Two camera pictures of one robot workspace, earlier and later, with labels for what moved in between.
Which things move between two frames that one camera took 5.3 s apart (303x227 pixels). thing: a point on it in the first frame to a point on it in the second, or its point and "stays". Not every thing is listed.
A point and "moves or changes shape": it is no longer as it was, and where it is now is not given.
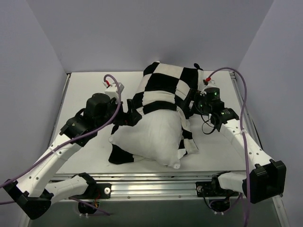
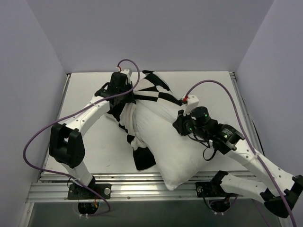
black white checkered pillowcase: (162, 87) moves or changes shape
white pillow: (156, 137) moves or changes shape
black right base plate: (204, 188) stays
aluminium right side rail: (244, 115) stays
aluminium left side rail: (62, 101) stays
